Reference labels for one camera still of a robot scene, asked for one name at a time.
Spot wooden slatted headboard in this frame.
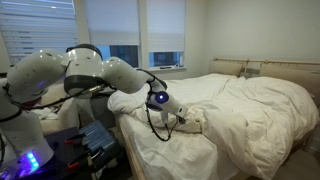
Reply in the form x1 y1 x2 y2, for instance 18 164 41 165
210 58 320 78

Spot white slatted window blind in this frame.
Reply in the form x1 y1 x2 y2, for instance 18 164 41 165
0 0 79 64

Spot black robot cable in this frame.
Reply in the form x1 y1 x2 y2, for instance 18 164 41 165
135 68 179 142

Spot blue ribbed suitcase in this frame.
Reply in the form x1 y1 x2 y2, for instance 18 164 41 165
79 120 122 170

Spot white roller shade right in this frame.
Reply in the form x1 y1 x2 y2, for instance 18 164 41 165
147 0 186 52

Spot beige pillow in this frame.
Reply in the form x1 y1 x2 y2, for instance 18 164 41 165
209 61 243 76
260 64 320 106

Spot white blanket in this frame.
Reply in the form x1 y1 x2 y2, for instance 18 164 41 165
108 74 319 179

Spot light wooden bed frame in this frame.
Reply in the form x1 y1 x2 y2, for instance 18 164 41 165
117 119 147 180

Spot white roller shade left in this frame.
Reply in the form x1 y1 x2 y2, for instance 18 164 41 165
84 0 139 45

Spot white fitted mattress sheet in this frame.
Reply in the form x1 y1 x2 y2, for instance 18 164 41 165
117 114 239 180

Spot beige armchair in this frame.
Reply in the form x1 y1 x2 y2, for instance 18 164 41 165
34 84 94 135

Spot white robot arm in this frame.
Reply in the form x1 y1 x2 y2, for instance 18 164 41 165
0 44 187 177

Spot white roller shade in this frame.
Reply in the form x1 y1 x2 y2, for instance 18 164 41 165
147 0 186 52
84 0 139 45

